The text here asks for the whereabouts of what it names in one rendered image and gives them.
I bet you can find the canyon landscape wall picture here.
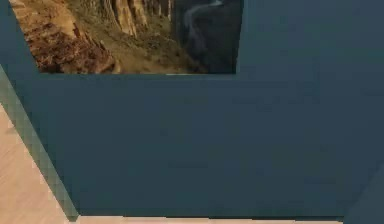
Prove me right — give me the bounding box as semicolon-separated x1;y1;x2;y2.
8;0;245;75

